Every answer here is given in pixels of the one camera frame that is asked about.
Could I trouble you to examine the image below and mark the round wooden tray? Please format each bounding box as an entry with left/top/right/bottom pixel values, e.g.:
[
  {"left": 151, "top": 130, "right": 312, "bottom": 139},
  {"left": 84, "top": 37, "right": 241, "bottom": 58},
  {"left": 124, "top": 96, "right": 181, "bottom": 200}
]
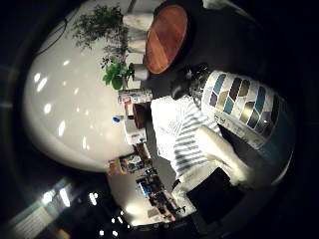
[{"left": 143, "top": 4, "right": 189, "bottom": 75}]

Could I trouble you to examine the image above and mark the tall small leaf plant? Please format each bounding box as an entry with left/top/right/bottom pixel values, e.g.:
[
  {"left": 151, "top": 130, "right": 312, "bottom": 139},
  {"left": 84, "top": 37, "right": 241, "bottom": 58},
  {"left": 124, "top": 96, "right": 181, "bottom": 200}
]
[{"left": 72, "top": 4, "right": 130, "bottom": 52}]

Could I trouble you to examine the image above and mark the blue white striped cloth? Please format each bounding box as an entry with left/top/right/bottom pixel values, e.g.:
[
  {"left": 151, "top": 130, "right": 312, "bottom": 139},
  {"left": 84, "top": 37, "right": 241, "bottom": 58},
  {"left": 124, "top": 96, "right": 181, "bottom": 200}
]
[{"left": 150, "top": 95, "right": 222, "bottom": 194}]

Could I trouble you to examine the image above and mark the colourful printed box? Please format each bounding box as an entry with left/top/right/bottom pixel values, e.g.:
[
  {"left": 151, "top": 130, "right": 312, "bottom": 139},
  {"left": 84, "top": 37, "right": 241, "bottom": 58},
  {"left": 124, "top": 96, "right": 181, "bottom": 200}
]
[{"left": 117, "top": 89, "right": 155, "bottom": 106}]

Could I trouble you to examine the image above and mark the small white plant pot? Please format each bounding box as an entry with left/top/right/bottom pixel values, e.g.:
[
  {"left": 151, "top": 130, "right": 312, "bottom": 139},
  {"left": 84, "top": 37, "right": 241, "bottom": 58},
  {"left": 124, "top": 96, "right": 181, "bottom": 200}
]
[{"left": 132, "top": 63, "right": 151, "bottom": 82}]

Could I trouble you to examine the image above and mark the white box with slots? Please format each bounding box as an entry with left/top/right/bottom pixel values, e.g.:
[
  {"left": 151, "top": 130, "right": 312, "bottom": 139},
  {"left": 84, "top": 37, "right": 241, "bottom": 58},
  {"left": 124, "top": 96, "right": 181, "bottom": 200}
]
[{"left": 123, "top": 119, "right": 148, "bottom": 146}]

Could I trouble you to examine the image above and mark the teal white spray bottle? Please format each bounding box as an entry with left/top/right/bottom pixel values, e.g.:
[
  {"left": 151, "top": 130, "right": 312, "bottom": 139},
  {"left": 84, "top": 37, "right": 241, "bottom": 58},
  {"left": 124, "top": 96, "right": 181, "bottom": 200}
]
[{"left": 170, "top": 63, "right": 297, "bottom": 187}]

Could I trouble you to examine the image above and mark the cluttered shelf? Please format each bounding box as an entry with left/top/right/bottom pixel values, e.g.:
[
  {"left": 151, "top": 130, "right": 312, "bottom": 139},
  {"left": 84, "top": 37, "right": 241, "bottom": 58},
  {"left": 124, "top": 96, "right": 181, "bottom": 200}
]
[{"left": 107, "top": 151, "right": 153, "bottom": 176}]

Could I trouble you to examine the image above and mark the cluttered desk with blue screen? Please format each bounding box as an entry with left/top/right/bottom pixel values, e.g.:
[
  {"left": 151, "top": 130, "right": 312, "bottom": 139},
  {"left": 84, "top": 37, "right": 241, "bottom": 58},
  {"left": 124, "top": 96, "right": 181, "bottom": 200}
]
[{"left": 136, "top": 168, "right": 187, "bottom": 222}]

